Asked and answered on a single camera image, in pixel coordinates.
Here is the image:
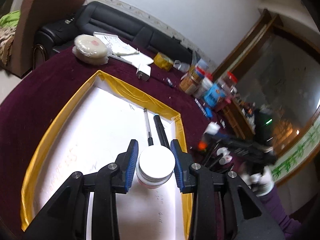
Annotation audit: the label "white paper stack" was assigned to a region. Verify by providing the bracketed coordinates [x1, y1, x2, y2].
[93, 32, 154, 68]

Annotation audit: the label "patterned blanket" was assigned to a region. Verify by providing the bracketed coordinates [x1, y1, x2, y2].
[0, 26, 18, 67]

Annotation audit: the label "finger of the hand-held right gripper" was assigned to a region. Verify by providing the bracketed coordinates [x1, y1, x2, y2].
[215, 131, 242, 146]

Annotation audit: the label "green cloth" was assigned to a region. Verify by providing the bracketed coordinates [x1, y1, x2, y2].
[0, 10, 22, 28]

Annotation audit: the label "wrapped round white cakes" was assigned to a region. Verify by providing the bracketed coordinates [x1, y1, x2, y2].
[72, 34, 109, 65]

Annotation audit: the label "jar with brown contents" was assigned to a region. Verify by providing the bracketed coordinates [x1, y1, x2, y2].
[179, 70, 203, 95]

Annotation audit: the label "orange-capped white marker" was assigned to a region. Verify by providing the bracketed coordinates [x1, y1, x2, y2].
[198, 121, 221, 153]

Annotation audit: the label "yellow packet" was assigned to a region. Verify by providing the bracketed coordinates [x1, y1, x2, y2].
[153, 52, 174, 71]

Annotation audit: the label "clear ballpoint pen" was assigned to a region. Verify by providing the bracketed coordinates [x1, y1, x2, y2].
[143, 108, 154, 146]

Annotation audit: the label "red lidded clear jar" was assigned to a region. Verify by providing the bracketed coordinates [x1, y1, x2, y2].
[220, 71, 238, 95]

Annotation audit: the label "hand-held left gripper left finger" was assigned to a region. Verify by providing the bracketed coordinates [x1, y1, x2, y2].
[24, 139, 139, 240]

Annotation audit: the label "person's right forearm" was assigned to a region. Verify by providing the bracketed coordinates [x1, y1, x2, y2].
[257, 186, 300, 238]

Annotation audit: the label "black marker pen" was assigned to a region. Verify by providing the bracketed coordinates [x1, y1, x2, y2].
[153, 114, 170, 147]

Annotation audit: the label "white lidded jar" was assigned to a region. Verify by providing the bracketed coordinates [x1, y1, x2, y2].
[135, 146, 176, 188]

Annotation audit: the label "white power adapter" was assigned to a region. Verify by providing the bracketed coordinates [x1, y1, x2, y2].
[136, 64, 152, 82]

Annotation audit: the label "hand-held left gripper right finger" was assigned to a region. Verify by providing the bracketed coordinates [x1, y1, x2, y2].
[170, 139, 285, 240]

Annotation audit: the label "wooden framed glass partition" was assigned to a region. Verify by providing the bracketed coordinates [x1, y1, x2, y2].
[212, 7, 320, 188]

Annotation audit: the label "clear plastic cup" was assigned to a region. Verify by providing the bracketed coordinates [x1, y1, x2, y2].
[173, 60, 190, 72]

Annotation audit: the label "white plastic container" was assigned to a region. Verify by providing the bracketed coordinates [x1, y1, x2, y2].
[195, 76, 213, 98]

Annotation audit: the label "strip of staples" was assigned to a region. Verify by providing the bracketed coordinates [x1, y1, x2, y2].
[195, 99, 208, 117]

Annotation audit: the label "black leather sofa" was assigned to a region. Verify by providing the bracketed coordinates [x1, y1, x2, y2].
[35, 1, 198, 63]

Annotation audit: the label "brown armchair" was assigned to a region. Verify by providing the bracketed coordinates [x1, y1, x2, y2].
[5, 0, 87, 78]

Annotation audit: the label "yellow edged white tray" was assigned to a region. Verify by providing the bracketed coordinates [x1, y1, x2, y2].
[20, 70, 193, 240]

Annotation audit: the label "person's right hand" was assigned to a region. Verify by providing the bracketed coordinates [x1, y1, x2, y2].
[246, 166, 275, 197]

